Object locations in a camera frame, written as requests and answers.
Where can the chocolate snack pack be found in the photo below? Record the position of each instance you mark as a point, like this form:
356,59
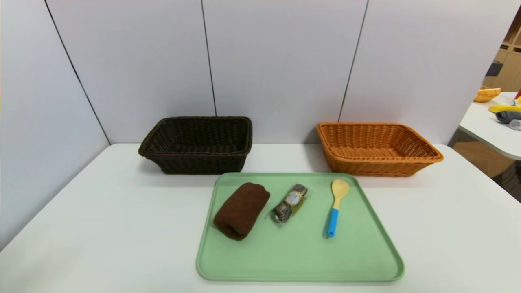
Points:
290,202

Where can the brown towel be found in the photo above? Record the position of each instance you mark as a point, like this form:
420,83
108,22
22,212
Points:
242,211

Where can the dark brown wicker basket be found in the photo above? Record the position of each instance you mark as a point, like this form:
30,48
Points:
195,162

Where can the orange wicker basket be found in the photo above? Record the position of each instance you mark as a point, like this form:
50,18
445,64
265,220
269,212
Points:
378,165

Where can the small yellow wicker basket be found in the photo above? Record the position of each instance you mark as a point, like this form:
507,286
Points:
486,95

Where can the light green plastic tray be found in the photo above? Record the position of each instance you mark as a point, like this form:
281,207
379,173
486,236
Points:
293,256

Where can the white side table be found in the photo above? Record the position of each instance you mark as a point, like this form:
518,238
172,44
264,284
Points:
488,130

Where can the black item on shelving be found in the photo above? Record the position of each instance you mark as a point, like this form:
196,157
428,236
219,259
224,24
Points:
494,68

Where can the yellow elongated item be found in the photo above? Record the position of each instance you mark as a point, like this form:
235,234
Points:
504,108

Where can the grey rolled cloth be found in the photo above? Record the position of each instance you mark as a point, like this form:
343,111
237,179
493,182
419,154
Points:
506,116

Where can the small clear grey item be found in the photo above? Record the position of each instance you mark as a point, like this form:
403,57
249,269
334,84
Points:
516,124

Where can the red colourful item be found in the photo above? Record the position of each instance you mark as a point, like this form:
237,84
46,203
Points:
517,97

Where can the wooden shelving unit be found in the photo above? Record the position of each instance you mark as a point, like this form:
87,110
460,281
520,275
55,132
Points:
513,69

